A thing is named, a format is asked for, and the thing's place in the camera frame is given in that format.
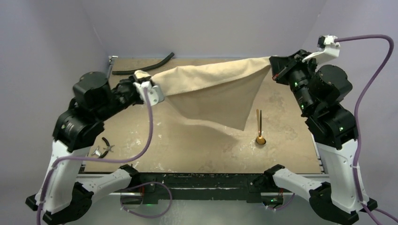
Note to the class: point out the black handled pliers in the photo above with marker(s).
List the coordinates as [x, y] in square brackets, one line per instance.
[107, 148]

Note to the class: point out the aluminium side rail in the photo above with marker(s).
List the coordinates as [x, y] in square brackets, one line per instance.
[319, 159]
[109, 70]

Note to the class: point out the left aluminium side rail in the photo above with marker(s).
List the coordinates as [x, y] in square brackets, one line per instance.
[109, 70]

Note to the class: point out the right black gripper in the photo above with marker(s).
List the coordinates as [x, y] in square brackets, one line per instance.
[280, 68]

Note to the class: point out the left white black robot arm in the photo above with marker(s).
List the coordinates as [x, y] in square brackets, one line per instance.
[61, 198]

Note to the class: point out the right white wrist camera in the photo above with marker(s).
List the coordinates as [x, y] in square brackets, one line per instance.
[329, 49]

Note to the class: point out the aluminium front rail frame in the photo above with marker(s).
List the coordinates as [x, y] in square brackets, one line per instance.
[314, 189]

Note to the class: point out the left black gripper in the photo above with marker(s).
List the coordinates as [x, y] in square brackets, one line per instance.
[130, 80]

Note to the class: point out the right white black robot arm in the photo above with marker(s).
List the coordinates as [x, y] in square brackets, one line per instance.
[319, 91]

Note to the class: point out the right aluminium side rail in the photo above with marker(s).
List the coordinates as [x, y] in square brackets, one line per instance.
[319, 159]

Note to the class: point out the beige cloth napkin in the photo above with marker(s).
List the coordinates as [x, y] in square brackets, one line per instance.
[220, 92]

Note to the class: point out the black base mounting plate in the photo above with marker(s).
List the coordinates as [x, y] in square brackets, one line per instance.
[248, 187]

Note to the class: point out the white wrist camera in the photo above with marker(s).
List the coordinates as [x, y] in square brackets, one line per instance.
[329, 49]
[148, 93]

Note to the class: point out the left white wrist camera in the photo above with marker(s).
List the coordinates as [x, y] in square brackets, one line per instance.
[148, 93]

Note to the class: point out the gold spoon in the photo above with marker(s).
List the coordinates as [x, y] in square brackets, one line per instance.
[260, 140]

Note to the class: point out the black foam tube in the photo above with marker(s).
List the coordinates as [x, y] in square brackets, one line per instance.
[146, 69]

